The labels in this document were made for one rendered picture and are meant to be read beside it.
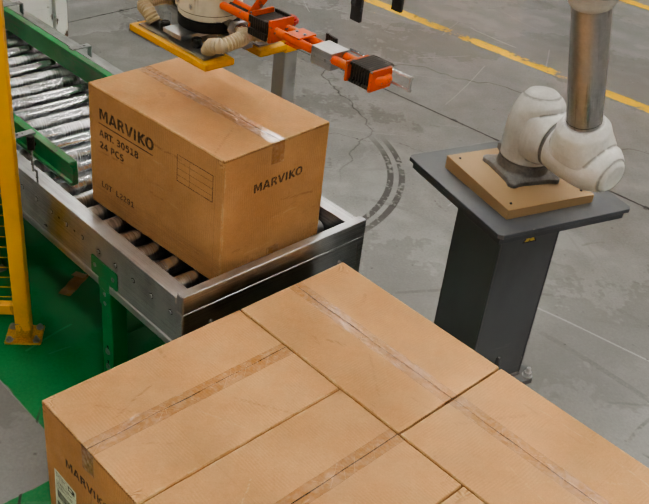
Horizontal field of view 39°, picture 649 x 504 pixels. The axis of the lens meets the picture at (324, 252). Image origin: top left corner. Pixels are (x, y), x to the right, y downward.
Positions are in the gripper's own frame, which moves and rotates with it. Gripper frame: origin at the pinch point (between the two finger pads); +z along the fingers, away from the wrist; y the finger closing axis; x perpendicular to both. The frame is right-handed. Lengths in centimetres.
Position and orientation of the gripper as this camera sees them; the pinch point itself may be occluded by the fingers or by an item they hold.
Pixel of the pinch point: (377, 10)
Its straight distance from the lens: 217.6
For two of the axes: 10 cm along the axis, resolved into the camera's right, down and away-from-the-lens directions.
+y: -7.2, 3.2, -6.1
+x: 6.8, 4.6, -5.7
